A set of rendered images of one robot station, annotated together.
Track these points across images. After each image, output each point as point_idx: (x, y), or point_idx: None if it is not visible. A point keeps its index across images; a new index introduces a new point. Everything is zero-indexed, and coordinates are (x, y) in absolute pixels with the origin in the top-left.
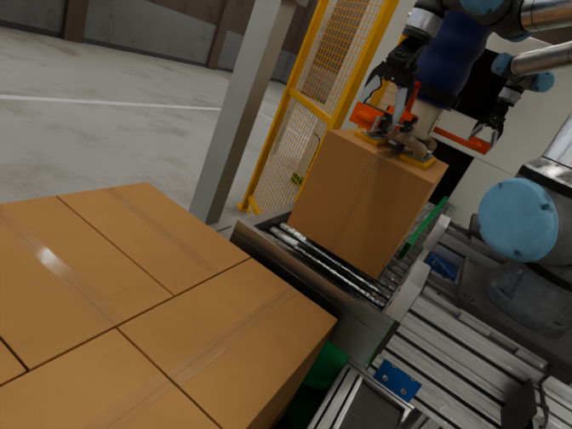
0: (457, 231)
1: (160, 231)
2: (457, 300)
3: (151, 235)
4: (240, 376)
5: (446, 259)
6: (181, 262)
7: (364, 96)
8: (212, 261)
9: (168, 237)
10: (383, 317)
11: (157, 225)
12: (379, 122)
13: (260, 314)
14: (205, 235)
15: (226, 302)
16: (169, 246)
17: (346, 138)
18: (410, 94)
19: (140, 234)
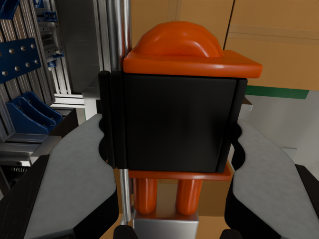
0: (18, 165)
1: (300, 33)
2: None
3: (305, 20)
4: None
5: (30, 134)
6: (261, 12)
7: (253, 135)
8: (240, 41)
9: (290, 32)
10: (89, 95)
11: (308, 41)
12: (131, 51)
13: (173, 17)
14: (264, 70)
15: (202, 2)
16: (282, 22)
17: (219, 221)
18: (1, 204)
19: (314, 11)
